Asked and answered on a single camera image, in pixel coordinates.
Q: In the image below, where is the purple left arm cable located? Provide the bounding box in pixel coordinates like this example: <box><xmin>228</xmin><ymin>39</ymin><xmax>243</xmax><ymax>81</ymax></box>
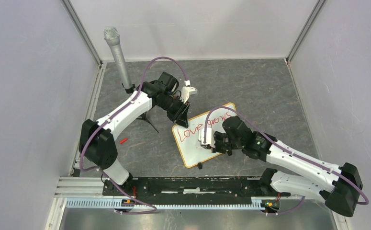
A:
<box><xmin>79</xmin><ymin>56</ymin><xmax>191</xmax><ymax>215</ymax></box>

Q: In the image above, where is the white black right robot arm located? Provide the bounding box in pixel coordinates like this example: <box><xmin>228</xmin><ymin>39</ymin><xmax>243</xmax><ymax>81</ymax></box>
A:
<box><xmin>199</xmin><ymin>116</ymin><xmax>368</xmax><ymax>217</ymax></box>

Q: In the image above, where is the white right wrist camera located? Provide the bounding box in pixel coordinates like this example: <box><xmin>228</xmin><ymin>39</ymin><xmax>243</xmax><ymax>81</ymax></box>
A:
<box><xmin>198</xmin><ymin>127</ymin><xmax>215</xmax><ymax>149</ymax></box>

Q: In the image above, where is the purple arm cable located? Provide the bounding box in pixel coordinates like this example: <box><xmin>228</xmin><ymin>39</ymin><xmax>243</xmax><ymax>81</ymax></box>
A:
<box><xmin>202</xmin><ymin>105</ymin><xmax>370</xmax><ymax>216</ymax></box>
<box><xmin>79</xmin><ymin>56</ymin><xmax>191</xmax><ymax>215</ymax></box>

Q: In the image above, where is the yellow framed whiteboard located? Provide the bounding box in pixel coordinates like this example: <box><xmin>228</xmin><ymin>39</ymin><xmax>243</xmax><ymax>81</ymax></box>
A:
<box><xmin>172</xmin><ymin>108</ymin><xmax>236</xmax><ymax>168</ymax></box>

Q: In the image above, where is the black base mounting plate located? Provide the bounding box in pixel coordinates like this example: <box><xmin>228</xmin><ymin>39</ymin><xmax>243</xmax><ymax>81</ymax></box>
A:
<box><xmin>102</xmin><ymin>176</ymin><xmax>291</xmax><ymax>206</ymax></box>

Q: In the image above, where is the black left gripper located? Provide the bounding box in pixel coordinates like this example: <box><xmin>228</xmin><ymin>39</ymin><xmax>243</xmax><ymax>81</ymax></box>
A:
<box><xmin>157</xmin><ymin>95</ymin><xmax>191</xmax><ymax>129</ymax></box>

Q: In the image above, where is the aluminium frame rail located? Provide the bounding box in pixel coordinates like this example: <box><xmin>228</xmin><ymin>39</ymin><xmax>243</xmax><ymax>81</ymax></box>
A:
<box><xmin>45</xmin><ymin>176</ymin><xmax>350</xmax><ymax>230</ymax></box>

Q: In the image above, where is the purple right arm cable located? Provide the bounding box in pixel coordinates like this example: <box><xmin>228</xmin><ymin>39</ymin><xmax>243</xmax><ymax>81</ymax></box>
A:
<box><xmin>202</xmin><ymin>105</ymin><xmax>370</xmax><ymax>216</ymax></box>

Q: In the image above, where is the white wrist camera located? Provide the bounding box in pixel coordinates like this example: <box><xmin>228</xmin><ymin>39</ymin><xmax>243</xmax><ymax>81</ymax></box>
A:
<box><xmin>198</xmin><ymin>127</ymin><xmax>215</xmax><ymax>149</ymax></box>
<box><xmin>180</xmin><ymin>80</ymin><xmax>198</xmax><ymax>104</ymax></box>

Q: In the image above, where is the silver microphone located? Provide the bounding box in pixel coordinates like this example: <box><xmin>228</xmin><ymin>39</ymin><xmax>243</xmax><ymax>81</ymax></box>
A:
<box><xmin>103</xmin><ymin>26</ymin><xmax>134</xmax><ymax>93</ymax></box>

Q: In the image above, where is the black tripod microphone stand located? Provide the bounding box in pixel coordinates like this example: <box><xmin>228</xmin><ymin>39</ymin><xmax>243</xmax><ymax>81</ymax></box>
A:
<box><xmin>116</xmin><ymin>82</ymin><xmax>159</xmax><ymax>133</ymax></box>

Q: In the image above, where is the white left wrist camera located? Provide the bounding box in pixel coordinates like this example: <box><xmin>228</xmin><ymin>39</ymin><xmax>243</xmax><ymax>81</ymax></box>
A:
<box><xmin>180</xmin><ymin>80</ymin><xmax>198</xmax><ymax>104</ymax></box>

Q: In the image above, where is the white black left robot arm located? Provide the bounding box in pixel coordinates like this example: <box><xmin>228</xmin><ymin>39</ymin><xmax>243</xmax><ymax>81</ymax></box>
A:
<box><xmin>79</xmin><ymin>72</ymin><xmax>197</xmax><ymax>195</ymax></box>

